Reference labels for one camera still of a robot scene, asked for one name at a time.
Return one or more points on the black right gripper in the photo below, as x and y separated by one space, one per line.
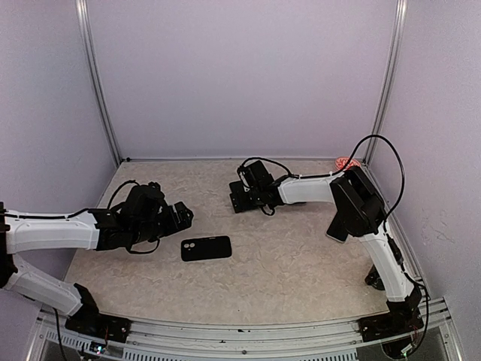
244 204

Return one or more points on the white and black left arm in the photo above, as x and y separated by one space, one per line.
144 216

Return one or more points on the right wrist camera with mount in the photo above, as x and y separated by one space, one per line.
247 176

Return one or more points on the black cup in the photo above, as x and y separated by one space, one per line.
374 280

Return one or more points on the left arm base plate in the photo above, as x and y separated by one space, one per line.
88 320

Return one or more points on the front aluminium rail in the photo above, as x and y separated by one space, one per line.
341 339

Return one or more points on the white-edged black smartphone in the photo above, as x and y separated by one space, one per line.
337 231

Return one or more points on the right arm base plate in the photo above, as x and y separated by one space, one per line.
401 318

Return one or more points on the red and white patterned bowl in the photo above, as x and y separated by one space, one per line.
345 162

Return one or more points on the aluminium frame post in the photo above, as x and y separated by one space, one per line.
389 76
94 73

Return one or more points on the left aluminium frame post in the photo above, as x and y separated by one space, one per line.
94 73

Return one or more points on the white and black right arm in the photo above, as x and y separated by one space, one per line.
360 213

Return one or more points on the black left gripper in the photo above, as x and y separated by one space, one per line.
184 222

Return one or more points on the right aluminium frame post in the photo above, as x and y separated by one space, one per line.
389 76

